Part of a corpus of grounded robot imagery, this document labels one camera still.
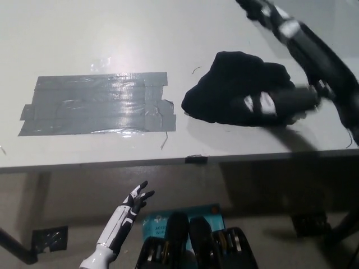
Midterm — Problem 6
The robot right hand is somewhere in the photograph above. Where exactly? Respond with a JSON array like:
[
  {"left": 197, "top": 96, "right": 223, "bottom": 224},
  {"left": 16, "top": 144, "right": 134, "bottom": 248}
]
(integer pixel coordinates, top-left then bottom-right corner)
[{"left": 234, "top": 0, "right": 295, "bottom": 40}]

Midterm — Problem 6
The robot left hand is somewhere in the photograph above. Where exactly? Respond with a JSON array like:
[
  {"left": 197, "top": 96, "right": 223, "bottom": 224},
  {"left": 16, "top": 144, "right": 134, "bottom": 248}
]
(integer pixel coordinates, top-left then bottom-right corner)
[{"left": 96, "top": 180, "right": 156, "bottom": 253}]

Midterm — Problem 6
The black t-shirt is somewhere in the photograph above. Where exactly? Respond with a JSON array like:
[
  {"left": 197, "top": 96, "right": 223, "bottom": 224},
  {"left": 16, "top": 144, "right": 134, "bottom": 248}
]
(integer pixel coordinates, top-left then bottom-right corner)
[{"left": 181, "top": 50, "right": 297, "bottom": 127}]

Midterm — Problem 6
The black floor tape square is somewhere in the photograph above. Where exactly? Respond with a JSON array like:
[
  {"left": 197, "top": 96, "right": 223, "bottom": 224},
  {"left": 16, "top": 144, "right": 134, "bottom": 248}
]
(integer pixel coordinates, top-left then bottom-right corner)
[
  {"left": 291, "top": 214, "right": 329, "bottom": 239},
  {"left": 31, "top": 225, "right": 69, "bottom": 253}
]

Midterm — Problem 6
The teal cardboard box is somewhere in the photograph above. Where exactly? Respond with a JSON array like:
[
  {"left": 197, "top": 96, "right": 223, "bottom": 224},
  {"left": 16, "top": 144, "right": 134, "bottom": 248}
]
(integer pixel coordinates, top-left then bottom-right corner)
[{"left": 142, "top": 203, "right": 227, "bottom": 250}]

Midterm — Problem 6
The black table leg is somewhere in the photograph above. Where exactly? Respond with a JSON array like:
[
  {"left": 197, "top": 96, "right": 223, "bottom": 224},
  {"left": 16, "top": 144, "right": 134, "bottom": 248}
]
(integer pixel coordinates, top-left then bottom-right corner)
[
  {"left": 325, "top": 210, "right": 359, "bottom": 253},
  {"left": 0, "top": 226, "right": 39, "bottom": 265}
]

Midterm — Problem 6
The clear tape piece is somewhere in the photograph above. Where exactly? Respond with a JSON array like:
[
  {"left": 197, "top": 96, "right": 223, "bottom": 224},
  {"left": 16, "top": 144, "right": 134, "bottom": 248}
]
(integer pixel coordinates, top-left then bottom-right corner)
[{"left": 90, "top": 57, "right": 113, "bottom": 73}]

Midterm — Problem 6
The grey duct tape patch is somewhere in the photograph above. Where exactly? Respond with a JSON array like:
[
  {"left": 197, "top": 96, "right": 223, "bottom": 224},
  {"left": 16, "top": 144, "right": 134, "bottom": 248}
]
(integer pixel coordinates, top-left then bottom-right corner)
[{"left": 17, "top": 72, "right": 177, "bottom": 137}]

